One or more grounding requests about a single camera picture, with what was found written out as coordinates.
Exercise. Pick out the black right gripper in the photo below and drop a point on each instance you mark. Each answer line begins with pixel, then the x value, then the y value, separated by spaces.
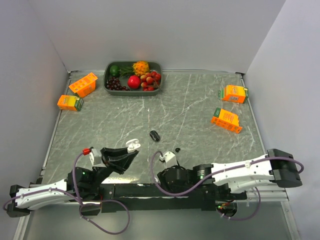
pixel 161 176

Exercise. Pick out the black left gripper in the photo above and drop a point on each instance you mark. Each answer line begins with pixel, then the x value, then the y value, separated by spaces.
pixel 119 160

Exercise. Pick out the white earbud charging case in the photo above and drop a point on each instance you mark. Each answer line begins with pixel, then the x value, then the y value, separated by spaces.
pixel 133 145

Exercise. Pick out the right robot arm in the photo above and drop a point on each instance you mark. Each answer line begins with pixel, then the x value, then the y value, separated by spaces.
pixel 276 166

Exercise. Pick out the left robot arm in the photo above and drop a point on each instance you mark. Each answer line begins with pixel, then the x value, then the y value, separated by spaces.
pixel 83 184

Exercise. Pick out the black earbud charging case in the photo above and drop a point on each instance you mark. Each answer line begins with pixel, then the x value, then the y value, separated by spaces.
pixel 154 136

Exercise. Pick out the orange green box left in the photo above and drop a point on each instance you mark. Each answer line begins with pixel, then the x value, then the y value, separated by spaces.
pixel 70 103

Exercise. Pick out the dark grape bunch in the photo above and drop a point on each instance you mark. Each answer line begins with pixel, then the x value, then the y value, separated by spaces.
pixel 113 84

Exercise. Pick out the orange box back left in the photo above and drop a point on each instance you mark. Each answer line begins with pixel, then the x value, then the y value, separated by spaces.
pixel 84 86

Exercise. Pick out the red apple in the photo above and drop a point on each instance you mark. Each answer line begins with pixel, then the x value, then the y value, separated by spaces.
pixel 134 82

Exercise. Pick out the red lychee bunch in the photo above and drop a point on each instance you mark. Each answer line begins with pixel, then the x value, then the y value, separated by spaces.
pixel 150 81

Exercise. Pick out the green leafy sprig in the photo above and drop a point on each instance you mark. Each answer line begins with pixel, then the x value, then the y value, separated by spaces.
pixel 126 71

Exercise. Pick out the green lime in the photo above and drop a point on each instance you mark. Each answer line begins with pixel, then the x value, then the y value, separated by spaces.
pixel 114 70

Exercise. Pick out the grey-green fruit tray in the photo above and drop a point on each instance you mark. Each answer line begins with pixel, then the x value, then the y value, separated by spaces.
pixel 154 66

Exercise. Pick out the orange box back right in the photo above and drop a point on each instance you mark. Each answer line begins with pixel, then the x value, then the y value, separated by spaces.
pixel 234 93

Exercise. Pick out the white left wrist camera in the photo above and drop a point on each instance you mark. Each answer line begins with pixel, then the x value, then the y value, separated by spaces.
pixel 95 156

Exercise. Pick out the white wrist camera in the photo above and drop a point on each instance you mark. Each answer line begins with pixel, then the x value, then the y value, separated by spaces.
pixel 95 156
pixel 168 159

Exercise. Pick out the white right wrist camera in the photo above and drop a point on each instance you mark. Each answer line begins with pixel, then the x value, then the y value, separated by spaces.
pixel 168 159

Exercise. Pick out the aluminium frame rail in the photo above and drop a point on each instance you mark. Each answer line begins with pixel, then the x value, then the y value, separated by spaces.
pixel 268 193

